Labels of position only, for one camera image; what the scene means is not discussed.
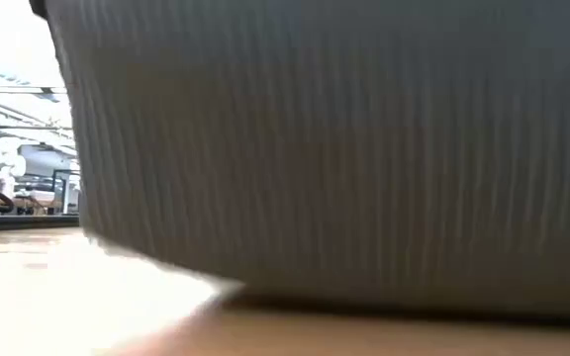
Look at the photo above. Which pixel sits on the white robot figure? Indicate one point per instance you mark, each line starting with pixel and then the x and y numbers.
pixel 4 165

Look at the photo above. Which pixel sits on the black aluminium table frame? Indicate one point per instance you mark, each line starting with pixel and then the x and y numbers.
pixel 18 222

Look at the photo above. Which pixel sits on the grey waffle towel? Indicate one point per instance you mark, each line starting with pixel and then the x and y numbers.
pixel 314 148

